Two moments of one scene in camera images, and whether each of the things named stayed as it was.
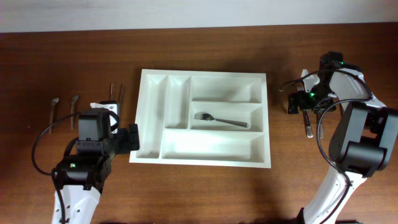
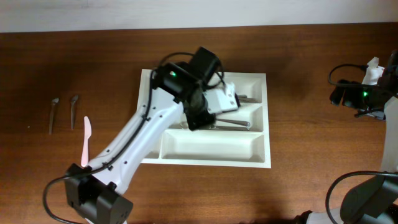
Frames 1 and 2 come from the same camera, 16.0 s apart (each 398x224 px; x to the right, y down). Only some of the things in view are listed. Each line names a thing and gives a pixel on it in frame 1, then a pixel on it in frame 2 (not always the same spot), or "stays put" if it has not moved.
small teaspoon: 56,100 stays put
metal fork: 309,130 to 231,128
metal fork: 208,117 stays put
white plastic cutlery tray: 203,118 stays put
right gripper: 296,103 to 337,94
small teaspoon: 74,99 stays put
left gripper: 125,140 to 201,119
